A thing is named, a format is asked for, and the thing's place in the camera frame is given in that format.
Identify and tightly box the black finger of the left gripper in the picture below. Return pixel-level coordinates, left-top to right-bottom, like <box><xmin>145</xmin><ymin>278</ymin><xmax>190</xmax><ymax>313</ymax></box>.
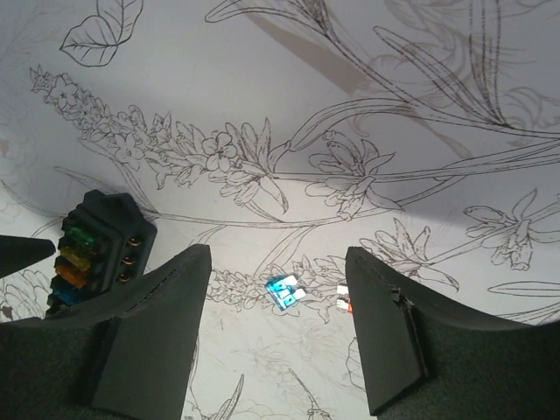
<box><xmin>0</xmin><ymin>235</ymin><xmax>55</xmax><ymax>278</ymax></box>

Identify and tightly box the floral patterned table mat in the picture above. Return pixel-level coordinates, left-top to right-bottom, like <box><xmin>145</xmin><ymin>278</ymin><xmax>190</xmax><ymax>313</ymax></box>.
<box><xmin>1</xmin><ymin>1</ymin><xmax>559</xmax><ymax>419</ymax></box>

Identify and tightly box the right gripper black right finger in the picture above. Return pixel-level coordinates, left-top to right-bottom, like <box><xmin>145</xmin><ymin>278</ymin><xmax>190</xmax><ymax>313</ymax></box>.
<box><xmin>346</xmin><ymin>247</ymin><xmax>559</xmax><ymax>419</ymax></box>

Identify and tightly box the black fuse box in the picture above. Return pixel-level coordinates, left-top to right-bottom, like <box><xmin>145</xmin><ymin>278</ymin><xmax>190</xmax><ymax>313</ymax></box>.
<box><xmin>45</xmin><ymin>190</ymin><xmax>158</xmax><ymax>318</ymax></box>

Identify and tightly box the red fuse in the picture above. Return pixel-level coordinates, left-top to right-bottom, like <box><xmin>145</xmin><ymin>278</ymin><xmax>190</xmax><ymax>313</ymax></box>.
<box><xmin>336</xmin><ymin>284</ymin><xmax>354</xmax><ymax>313</ymax></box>

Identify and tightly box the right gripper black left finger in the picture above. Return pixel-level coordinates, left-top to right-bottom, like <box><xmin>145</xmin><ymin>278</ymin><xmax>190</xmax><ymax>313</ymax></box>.
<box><xmin>1</xmin><ymin>244</ymin><xmax>212</xmax><ymax>419</ymax></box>

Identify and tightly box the blue fuse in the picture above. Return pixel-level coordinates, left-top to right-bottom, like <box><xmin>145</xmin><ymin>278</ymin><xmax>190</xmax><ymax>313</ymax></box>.
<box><xmin>265</xmin><ymin>275</ymin><xmax>306</xmax><ymax>311</ymax></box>

